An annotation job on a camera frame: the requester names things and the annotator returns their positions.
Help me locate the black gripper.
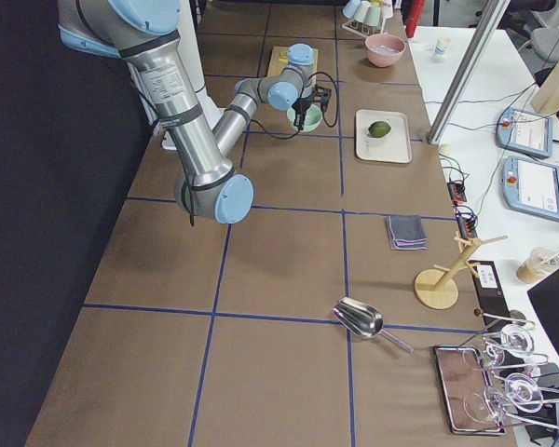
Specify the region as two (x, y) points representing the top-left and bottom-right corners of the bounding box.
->
(293, 85), (332, 129)

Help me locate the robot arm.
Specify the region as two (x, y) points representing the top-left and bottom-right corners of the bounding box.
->
(58, 1), (332, 224)

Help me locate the mint green bowl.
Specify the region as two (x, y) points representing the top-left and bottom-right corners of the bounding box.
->
(287, 104), (322, 132)

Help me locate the pink bowl with ice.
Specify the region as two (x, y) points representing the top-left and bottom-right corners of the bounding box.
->
(364, 34), (406, 68)

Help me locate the bamboo cutting board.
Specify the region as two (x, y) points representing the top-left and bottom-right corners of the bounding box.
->
(266, 44), (319, 77)

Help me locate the green lime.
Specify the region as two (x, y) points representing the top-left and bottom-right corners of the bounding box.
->
(368, 121), (392, 139)

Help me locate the cream rabbit tray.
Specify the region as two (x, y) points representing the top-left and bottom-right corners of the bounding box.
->
(355, 109), (412, 164)

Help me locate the light blue cup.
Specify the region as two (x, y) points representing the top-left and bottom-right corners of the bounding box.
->
(343, 0), (361, 19)

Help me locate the pale green cup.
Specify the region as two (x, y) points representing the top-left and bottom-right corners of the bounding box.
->
(363, 4), (381, 28)

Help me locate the red bottle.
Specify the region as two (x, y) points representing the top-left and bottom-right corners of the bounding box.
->
(405, 0), (425, 39)

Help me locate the folded grey cloth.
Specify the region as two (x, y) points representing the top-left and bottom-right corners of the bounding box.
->
(386, 214), (428, 251)

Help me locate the metal scoop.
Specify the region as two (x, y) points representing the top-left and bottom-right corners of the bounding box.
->
(333, 297), (414, 355)

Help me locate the wooden mug tree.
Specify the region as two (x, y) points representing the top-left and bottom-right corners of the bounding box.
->
(414, 232), (508, 310)

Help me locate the upper teach pendant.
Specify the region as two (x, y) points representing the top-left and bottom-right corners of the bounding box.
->
(496, 107), (552, 159)

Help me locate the teach pendant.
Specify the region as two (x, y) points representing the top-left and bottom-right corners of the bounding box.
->
(496, 107), (552, 159)
(502, 156), (559, 222)

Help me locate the lower teach pendant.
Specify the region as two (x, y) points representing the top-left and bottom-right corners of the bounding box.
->
(502, 156), (559, 222)

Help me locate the black box with label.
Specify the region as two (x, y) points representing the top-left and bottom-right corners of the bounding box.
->
(472, 260), (509, 317)

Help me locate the iced coffee cup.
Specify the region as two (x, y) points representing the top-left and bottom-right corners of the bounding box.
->
(516, 247), (559, 284)

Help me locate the shiny metal tray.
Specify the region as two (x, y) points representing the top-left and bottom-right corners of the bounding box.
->
(431, 345), (506, 437)

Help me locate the glass holder rack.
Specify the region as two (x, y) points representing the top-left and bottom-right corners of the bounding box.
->
(457, 308), (559, 433)

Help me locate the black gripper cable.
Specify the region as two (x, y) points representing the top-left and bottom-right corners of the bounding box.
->
(249, 71), (340, 141)

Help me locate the white wire cup rack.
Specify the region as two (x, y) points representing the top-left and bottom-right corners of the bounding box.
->
(341, 20), (383, 37)

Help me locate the aluminium frame post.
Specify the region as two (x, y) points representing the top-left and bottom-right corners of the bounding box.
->
(427, 0), (510, 144)

